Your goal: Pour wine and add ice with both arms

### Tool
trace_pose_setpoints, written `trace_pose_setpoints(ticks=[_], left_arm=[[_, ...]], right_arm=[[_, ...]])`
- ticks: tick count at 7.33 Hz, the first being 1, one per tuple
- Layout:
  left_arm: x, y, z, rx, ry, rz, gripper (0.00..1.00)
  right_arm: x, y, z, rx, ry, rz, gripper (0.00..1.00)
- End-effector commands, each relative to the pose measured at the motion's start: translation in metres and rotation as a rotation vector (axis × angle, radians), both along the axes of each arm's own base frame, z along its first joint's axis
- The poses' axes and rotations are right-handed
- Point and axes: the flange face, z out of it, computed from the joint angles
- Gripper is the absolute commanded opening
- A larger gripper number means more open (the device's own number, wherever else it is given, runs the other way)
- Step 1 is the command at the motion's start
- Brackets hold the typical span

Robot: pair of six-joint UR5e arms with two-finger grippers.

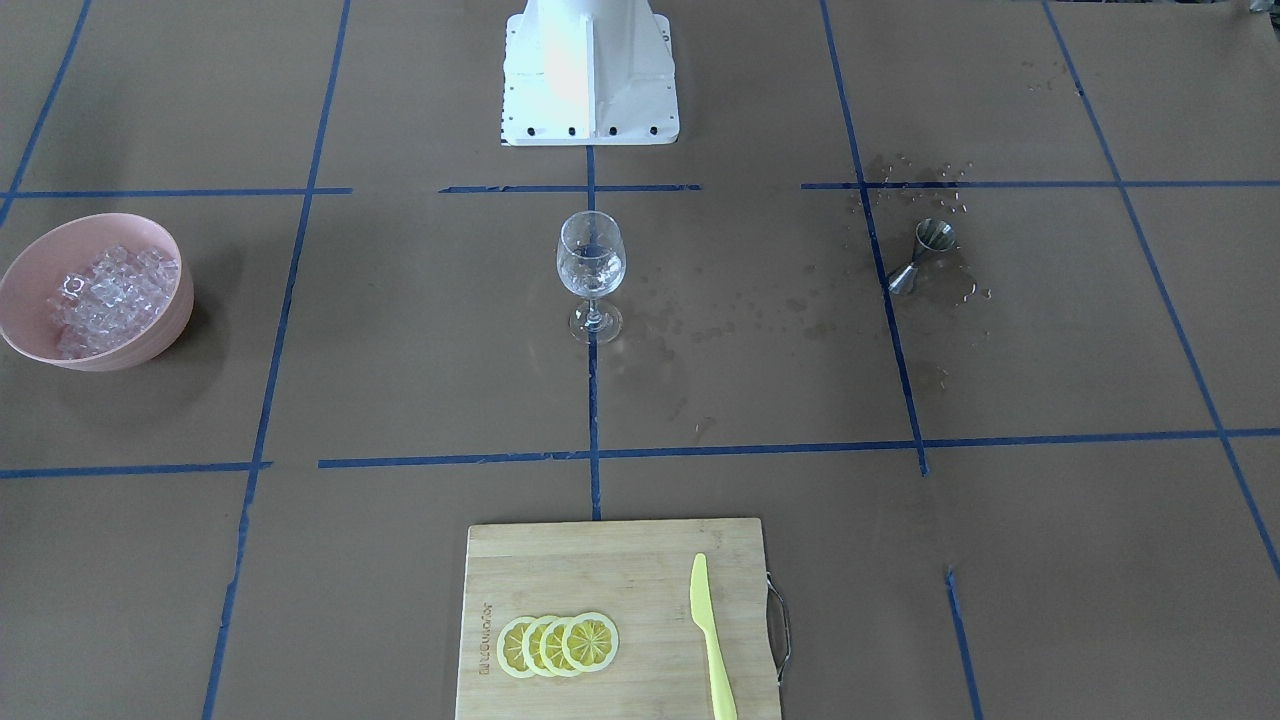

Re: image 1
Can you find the steel double jigger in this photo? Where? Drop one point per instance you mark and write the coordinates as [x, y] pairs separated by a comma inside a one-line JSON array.
[[931, 237]]

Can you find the clear wine glass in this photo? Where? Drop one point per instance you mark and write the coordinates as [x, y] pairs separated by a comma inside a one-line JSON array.
[[591, 263]]

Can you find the pile of clear ice cubes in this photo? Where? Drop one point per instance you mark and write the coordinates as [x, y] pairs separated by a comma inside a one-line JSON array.
[[112, 300]]

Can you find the bamboo cutting board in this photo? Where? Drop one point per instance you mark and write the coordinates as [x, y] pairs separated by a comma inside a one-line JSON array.
[[636, 572]]

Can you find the yellow plastic knife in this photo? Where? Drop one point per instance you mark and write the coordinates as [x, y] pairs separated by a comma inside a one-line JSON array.
[[702, 614]]

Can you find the pink bowl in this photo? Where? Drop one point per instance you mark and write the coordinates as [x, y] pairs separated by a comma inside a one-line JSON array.
[[34, 275]]

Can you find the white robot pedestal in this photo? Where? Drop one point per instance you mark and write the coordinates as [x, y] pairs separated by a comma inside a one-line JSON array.
[[589, 73]]

